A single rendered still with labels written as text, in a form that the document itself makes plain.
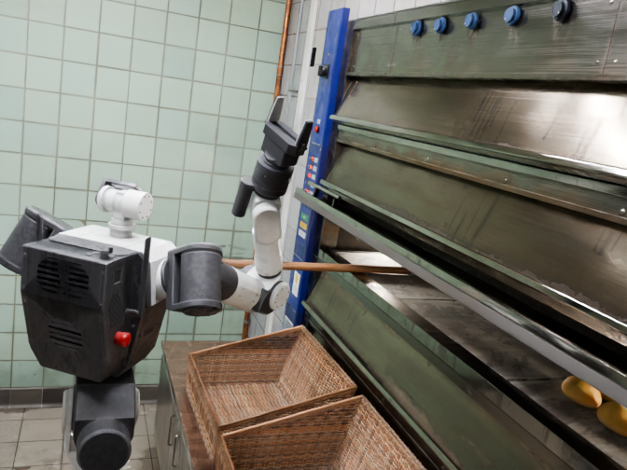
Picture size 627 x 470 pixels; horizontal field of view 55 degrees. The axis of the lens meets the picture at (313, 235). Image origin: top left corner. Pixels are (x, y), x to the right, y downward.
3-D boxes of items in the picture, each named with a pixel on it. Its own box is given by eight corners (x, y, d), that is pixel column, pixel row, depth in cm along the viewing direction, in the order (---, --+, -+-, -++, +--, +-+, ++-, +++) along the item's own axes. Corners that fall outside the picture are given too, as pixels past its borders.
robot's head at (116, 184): (121, 210, 136) (134, 181, 139) (88, 202, 138) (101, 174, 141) (132, 222, 142) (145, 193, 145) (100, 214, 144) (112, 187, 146)
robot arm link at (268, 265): (288, 236, 153) (293, 290, 165) (257, 221, 157) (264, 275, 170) (261, 259, 146) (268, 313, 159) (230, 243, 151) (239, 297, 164)
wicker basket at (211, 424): (295, 382, 263) (304, 323, 257) (347, 458, 212) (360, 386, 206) (182, 387, 244) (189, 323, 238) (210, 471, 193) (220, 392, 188)
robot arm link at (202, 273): (239, 309, 140) (207, 297, 128) (205, 314, 143) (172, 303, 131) (238, 261, 144) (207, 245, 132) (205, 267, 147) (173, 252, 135)
